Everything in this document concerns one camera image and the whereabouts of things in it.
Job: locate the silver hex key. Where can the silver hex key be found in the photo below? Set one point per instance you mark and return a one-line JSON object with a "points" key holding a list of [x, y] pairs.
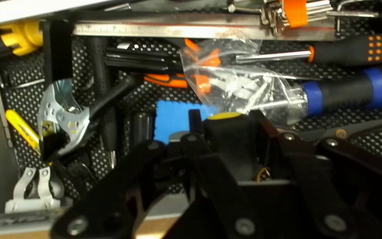
{"points": [[353, 13]]}

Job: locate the hex key set orange holder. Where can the hex key set orange holder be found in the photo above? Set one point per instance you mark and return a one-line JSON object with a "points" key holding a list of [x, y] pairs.
{"points": [[293, 11]]}

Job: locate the black rectangular block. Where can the black rectangular block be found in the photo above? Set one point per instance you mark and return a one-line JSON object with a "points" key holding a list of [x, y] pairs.
{"points": [[58, 49]]}

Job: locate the blue foam piece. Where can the blue foam piece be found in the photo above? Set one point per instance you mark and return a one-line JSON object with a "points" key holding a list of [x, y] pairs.
{"points": [[172, 119]]}

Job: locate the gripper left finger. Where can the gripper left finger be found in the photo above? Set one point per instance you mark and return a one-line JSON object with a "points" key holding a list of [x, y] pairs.
{"points": [[111, 196]]}

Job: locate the black screwdriver with yellow cap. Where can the black screwdriver with yellow cap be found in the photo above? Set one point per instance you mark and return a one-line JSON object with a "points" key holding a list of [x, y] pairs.
{"points": [[227, 142]]}

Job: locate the dark grey hand tool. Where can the dark grey hand tool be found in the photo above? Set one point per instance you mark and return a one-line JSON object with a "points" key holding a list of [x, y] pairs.
{"points": [[370, 125]]}

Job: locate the black cylinder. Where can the black cylinder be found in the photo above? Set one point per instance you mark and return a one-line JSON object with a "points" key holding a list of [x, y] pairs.
{"points": [[142, 127]]}

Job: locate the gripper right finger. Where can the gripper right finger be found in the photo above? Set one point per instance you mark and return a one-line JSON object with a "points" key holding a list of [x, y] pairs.
{"points": [[320, 186]]}

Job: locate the black hex key set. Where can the black hex key set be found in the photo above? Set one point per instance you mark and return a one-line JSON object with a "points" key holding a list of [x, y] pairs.
{"points": [[138, 59]]}

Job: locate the silver metal clamp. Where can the silver metal clamp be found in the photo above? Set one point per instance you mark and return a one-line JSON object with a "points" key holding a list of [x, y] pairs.
{"points": [[33, 196]]}

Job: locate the steel ruler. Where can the steel ruler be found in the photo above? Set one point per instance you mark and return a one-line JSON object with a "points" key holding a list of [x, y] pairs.
{"points": [[177, 28]]}

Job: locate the yellow utility knife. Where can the yellow utility knife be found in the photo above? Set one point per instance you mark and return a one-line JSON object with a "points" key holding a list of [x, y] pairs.
{"points": [[22, 129]]}

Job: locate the clear plastic bag of screws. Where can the clear plastic bag of screws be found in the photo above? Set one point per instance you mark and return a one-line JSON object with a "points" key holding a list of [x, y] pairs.
{"points": [[244, 86]]}

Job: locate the black mesh drawer liner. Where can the black mesh drawer liner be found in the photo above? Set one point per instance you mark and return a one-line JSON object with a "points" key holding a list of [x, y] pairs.
{"points": [[151, 94]]}

